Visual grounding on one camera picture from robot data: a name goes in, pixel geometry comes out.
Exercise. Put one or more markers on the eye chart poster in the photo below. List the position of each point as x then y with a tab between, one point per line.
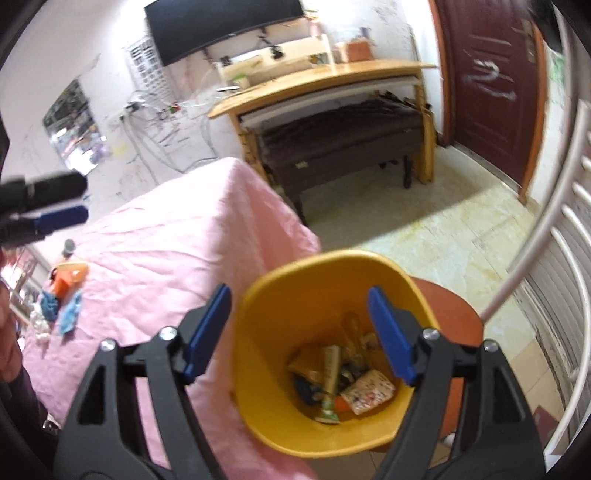
147	74

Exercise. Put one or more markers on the black wall television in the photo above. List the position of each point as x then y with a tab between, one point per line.
221	27

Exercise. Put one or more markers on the brown snack packet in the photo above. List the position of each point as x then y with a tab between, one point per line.
304	364

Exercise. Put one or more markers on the amber translucent wrapper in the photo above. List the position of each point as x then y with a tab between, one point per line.
352	332

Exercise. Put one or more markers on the orange desk box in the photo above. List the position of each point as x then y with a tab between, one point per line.
359	50

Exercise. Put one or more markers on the pink tablecloth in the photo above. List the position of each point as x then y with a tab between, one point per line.
184	240

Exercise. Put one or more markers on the red-brown round stool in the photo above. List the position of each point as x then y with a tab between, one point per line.
455	314

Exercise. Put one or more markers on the blue wrapper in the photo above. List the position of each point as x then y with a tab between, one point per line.
48	305

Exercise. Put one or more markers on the white slatted chair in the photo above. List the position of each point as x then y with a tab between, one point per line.
515	277

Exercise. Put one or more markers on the wooden desk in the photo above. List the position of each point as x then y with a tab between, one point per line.
323	76

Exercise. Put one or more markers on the person's left forearm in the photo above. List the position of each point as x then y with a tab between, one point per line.
7	355

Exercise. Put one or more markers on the white desk shelf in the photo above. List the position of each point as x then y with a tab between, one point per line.
295	48

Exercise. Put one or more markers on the spotted cream packet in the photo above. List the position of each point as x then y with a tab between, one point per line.
369	392

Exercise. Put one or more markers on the dark wrapper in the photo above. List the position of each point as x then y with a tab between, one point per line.
307	390

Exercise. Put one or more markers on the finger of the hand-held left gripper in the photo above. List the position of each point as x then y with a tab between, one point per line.
55	188
62	218

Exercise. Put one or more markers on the dark brown door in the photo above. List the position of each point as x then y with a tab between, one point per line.
489	92

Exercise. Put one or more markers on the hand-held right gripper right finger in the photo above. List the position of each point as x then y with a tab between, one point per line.
390	337

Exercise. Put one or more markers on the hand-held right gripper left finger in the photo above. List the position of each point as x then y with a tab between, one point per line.
207	332

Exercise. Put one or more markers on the wall mirror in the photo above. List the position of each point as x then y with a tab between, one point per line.
74	124

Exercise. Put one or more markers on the blue cookie packet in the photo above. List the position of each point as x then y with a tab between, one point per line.
70	314

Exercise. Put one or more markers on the clear plastic wrapper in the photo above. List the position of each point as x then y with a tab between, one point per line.
39	325

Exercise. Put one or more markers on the dark brown bench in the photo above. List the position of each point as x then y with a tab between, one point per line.
341	134

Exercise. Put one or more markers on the yellow trash bin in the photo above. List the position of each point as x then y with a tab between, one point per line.
277	323

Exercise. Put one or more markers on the orange carton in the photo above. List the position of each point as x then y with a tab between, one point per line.
69	277

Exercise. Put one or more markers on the grey pipe elbow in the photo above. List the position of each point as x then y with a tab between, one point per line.
69	248

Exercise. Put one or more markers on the grey toothpaste tube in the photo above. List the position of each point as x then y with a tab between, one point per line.
331	369

